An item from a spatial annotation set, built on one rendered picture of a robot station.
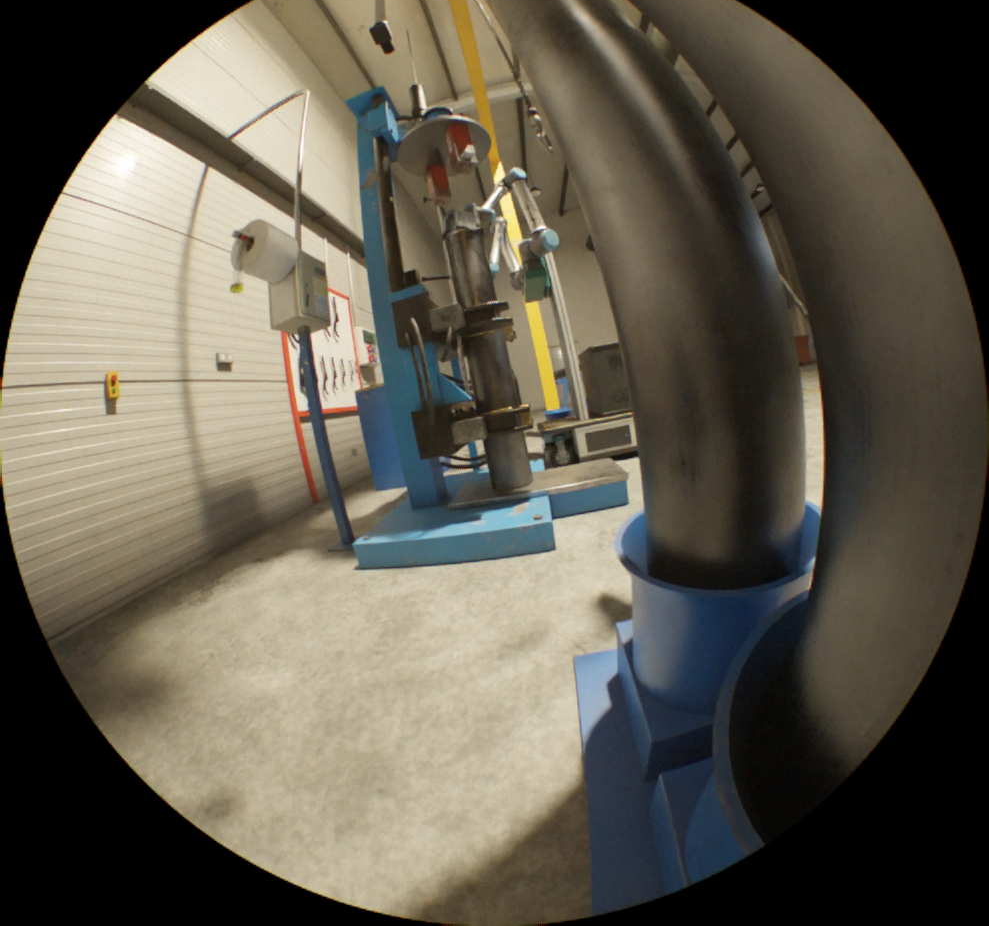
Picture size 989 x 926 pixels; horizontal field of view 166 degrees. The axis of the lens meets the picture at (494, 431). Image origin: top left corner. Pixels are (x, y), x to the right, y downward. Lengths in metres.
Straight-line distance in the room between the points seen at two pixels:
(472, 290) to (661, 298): 1.41
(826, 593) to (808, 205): 0.16
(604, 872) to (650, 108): 0.88
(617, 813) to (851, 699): 0.46
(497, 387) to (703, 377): 1.35
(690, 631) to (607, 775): 0.31
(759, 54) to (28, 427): 2.30
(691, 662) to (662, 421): 0.28
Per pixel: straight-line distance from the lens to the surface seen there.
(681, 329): 0.33
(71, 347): 2.36
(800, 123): 0.15
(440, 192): 2.26
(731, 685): 0.27
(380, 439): 3.09
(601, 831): 0.59
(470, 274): 1.72
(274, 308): 1.88
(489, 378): 1.60
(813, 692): 0.21
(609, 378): 2.51
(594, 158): 0.42
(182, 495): 2.48
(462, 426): 1.36
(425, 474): 1.75
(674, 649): 0.44
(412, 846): 0.64
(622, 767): 0.63
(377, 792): 0.71
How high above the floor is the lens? 0.58
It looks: 5 degrees down
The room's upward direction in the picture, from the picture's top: 11 degrees counter-clockwise
